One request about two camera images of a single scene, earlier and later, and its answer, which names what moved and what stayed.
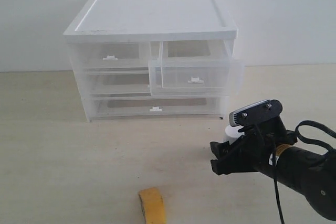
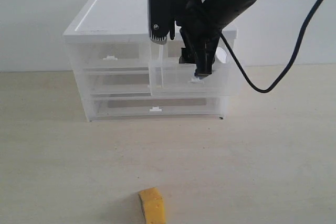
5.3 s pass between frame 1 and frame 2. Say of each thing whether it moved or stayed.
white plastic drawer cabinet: stayed
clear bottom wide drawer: stayed
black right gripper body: moved
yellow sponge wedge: stayed
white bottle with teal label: moved
